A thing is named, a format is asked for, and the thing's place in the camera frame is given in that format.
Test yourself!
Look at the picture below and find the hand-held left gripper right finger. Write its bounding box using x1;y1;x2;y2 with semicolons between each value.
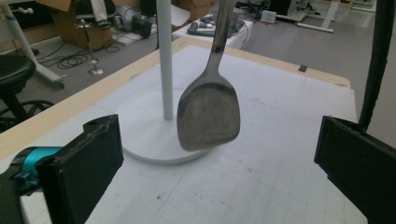
313;115;396;224

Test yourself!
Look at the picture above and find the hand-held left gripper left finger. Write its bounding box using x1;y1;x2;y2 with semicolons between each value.
8;114;124;224

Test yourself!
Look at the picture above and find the white hook rack stand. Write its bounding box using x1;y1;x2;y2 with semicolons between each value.
116;0;219;166

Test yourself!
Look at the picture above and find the steel spatula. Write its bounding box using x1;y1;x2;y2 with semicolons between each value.
176;0;241;152

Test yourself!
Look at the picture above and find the wooden table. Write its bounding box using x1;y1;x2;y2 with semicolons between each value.
0;36;352;224

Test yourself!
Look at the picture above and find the black round stool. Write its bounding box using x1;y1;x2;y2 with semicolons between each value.
0;55;55;133

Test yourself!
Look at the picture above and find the chrome floor stand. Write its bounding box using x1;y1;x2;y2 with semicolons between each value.
75;19;105;77

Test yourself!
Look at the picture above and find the cardboard box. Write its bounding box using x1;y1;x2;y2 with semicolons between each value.
35;0;115;50

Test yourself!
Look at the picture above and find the white stand base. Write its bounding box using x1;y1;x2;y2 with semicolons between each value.
295;0;341;34

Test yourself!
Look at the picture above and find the grey round appliance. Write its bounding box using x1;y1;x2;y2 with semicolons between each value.
115;6;152;40

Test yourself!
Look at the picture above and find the black and white garment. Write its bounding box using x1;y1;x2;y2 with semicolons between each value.
76;0;117;23

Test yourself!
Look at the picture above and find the small silver box device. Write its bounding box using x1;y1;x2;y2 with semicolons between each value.
261;9;277;24

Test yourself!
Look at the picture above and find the white foam block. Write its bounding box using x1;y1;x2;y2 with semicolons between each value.
172;18;254;50

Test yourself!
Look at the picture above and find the white flat box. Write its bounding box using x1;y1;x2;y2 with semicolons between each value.
169;4;191;32

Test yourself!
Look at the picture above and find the black floor cable coil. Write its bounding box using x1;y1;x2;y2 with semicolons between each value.
40;46;120;70

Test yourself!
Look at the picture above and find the white wheeled stand post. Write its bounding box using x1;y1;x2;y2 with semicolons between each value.
0;3;64;90

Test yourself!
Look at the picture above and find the black handle tool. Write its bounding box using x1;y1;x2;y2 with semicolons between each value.
186;21;217;37

